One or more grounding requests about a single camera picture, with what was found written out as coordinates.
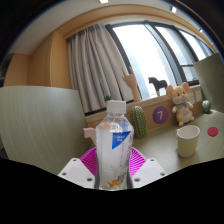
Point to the small round green cactus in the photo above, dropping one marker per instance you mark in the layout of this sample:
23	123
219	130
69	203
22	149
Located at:
206	107

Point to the wooden hand model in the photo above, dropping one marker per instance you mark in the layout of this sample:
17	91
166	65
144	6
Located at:
131	83

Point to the flat round red coaster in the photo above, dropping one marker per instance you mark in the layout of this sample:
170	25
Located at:
212	131

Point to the grey-green desk partition panel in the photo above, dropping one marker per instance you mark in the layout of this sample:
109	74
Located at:
211	83
40	123

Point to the yellow plush mouse toy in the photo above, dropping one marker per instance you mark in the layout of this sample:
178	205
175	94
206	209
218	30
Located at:
181	105

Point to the tall green cactus figure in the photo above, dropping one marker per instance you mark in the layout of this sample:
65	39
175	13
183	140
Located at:
138	121

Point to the round purple number sign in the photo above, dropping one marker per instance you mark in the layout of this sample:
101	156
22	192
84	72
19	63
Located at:
160	115

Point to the ceiling lights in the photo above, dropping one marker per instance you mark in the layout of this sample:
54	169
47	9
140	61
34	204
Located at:
103	1

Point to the white wall socket plate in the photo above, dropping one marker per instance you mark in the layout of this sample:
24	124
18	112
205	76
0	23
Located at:
198	96

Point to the black horse figurine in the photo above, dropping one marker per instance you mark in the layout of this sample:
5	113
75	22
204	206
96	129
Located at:
157	84

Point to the pale yellow paper cup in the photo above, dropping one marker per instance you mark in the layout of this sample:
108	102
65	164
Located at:
187	143

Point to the grey window curtain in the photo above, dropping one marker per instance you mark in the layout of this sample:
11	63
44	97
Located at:
93	66

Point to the clear water bottle white cap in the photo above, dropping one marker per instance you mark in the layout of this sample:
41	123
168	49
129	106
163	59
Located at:
113	156

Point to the dark-framed window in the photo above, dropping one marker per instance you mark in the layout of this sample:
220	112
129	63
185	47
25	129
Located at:
143	53

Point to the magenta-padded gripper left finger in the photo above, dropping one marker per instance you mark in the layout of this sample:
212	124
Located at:
75	171

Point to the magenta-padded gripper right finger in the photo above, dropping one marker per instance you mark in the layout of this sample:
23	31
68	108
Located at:
150	171

